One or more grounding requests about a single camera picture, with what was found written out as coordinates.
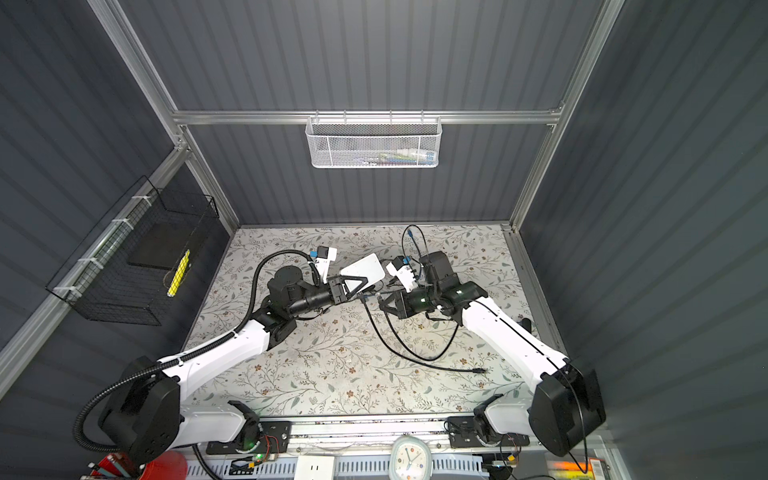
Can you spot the black box in basket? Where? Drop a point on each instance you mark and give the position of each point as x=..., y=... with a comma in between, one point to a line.
x=161, y=247

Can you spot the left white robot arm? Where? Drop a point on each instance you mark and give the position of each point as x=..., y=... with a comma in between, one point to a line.
x=142, y=415

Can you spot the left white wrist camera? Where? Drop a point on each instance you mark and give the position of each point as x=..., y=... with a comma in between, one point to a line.
x=322, y=258

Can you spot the black wire basket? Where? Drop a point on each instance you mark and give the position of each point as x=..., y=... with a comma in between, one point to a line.
x=133, y=272

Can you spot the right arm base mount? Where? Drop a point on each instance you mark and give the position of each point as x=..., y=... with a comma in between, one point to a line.
x=471, y=432

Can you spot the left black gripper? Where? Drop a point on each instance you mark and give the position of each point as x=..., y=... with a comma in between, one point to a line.
x=337, y=290

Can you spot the small black power adapter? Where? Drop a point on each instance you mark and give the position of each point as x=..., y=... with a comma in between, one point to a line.
x=527, y=325

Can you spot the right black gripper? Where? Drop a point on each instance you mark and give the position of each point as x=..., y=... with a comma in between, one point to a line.
x=402, y=309

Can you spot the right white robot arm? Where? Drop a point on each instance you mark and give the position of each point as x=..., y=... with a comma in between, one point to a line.
x=566, y=405

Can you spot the white power socket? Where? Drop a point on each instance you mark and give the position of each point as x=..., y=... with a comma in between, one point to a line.
x=314, y=467

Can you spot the yellow striped item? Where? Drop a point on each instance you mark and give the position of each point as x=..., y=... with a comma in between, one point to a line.
x=179, y=274

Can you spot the white desk clock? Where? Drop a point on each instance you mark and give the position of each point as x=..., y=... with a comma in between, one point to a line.
x=410, y=459

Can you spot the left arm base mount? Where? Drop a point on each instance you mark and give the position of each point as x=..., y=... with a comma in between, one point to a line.
x=268, y=437

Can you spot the white wire mesh basket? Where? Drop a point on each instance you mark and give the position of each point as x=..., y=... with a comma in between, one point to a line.
x=348, y=145

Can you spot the red pen cup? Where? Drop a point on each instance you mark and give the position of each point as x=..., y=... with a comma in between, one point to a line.
x=169, y=466

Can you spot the white network switch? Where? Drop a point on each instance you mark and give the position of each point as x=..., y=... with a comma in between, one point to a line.
x=369, y=266

